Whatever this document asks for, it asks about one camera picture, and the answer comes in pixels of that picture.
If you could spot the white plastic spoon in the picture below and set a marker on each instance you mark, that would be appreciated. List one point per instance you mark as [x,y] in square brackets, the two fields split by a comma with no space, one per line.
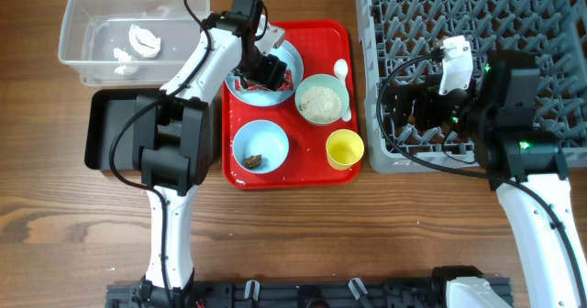
[341,71]

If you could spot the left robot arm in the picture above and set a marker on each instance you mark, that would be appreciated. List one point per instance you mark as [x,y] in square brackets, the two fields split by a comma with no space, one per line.
[173,140]

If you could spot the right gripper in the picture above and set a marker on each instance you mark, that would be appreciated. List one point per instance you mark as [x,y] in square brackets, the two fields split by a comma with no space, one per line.
[426,95]

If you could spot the grey dishwasher rack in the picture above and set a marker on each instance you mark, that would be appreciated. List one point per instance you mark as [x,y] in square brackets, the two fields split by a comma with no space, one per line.
[393,33]

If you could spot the black plastic tray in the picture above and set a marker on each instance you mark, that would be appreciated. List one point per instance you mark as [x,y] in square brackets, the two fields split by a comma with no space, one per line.
[110,110]

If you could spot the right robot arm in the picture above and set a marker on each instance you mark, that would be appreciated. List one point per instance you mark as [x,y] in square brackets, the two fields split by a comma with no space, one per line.
[527,169]

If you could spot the light blue small bowl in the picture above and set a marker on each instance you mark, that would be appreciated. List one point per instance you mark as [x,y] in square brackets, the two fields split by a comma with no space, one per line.
[262,138]

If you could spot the brown food scrap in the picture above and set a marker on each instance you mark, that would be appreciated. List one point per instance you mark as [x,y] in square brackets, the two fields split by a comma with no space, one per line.
[252,162]

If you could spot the red snack wrapper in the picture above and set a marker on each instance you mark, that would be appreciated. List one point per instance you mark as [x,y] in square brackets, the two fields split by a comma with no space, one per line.
[288,81]

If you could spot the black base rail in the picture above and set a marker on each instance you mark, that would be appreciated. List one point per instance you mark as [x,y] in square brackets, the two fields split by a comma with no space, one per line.
[390,293]

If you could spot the yellow plastic cup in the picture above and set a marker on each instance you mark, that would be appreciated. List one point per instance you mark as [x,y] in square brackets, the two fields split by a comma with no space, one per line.
[344,148]

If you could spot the green bowl with rice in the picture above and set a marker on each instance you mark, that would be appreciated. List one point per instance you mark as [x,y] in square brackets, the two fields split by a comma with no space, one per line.
[321,99]

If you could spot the white tissue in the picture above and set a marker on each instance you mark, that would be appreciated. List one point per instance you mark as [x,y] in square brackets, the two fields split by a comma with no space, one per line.
[144,43]

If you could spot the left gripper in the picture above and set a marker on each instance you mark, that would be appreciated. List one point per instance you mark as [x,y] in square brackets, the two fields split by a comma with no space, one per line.
[271,75]

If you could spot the light blue plate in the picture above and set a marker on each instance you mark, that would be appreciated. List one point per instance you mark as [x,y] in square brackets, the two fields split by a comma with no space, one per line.
[286,53]

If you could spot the clear plastic waste bin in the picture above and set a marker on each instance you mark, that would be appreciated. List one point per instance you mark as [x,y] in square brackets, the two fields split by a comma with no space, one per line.
[91,29]

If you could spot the red serving tray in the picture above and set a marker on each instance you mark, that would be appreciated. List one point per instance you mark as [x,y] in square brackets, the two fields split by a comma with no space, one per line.
[320,44]

